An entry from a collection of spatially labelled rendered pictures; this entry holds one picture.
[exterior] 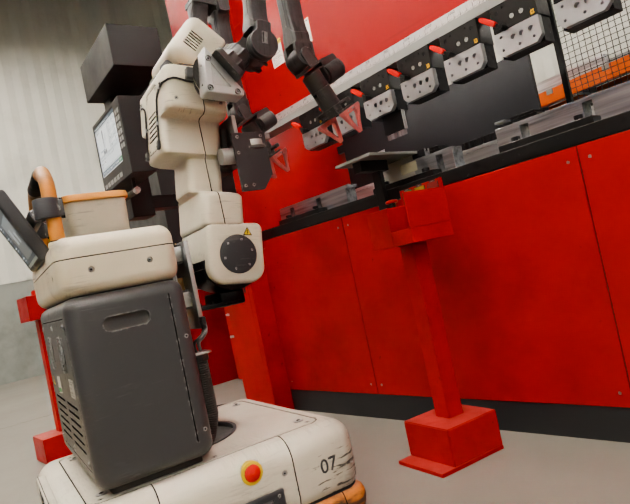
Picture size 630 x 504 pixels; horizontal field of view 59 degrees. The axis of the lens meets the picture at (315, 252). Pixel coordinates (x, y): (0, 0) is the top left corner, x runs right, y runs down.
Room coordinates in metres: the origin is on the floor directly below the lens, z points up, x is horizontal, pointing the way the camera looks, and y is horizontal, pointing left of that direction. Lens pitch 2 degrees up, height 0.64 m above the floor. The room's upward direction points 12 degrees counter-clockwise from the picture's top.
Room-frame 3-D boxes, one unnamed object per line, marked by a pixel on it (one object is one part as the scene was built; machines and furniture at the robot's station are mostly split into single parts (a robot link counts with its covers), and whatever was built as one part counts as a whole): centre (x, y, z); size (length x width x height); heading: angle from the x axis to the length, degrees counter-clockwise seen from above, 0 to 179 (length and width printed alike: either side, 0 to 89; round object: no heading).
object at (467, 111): (2.69, -0.65, 1.12); 1.13 x 0.02 x 0.44; 40
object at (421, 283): (1.75, -0.30, 0.39); 0.06 x 0.06 x 0.54; 30
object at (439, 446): (1.73, -0.28, 0.06); 0.25 x 0.20 x 0.12; 120
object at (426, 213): (1.75, -0.30, 0.75); 0.20 x 0.16 x 0.18; 30
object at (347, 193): (2.60, -0.05, 0.92); 0.50 x 0.06 x 0.10; 40
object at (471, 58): (1.89, -0.65, 1.26); 0.15 x 0.09 x 0.17; 40
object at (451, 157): (2.14, -0.44, 0.92); 0.39 x 0.06 x 0.10; 40
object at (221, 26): (1.89, 0.15, 1.40); 0.11 x 0.06 x 0.43; 31
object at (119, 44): (2.83, 0.78, 1.52); 0.51 x 0.25 x 0.85; 36
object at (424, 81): (2.05, -0.52, 1.26); 0.15 x 0.09 x 0.17; 40
